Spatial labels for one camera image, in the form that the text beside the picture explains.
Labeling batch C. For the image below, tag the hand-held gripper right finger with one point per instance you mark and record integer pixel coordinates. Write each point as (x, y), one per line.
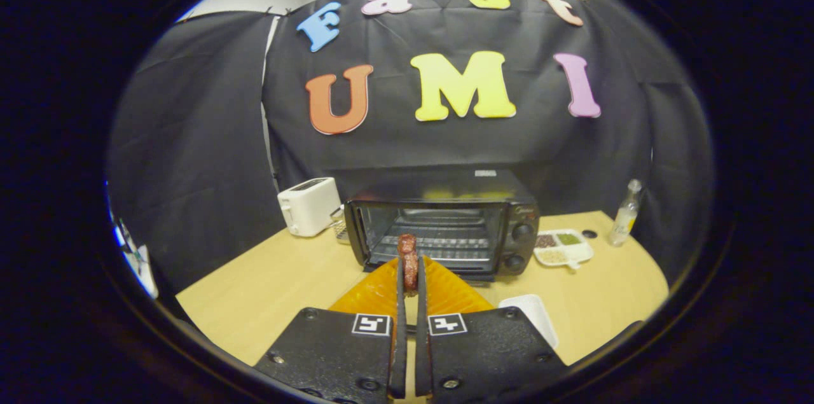
(489, 353)

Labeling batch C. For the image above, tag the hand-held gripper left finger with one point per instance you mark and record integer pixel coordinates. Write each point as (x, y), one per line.
(337, 353)

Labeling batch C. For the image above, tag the brown meat slice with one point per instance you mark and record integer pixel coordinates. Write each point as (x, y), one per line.
(409, 264)

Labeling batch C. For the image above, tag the black toaster oven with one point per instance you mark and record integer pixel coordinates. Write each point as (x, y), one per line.
(445, 186)

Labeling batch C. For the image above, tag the white bread toaster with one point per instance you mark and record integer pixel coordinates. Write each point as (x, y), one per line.
(310, 203)

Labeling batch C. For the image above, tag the white rectangular tray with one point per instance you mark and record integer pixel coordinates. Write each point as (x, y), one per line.
(531, 315)

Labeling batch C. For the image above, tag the white divided seasoning dish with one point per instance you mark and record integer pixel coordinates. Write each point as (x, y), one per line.
(563, 250)

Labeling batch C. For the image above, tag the clear glass bottle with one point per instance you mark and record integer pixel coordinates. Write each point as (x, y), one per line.
(623, 219)

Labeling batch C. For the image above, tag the black backdrop cloth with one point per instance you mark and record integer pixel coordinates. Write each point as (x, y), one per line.
(458, 143)

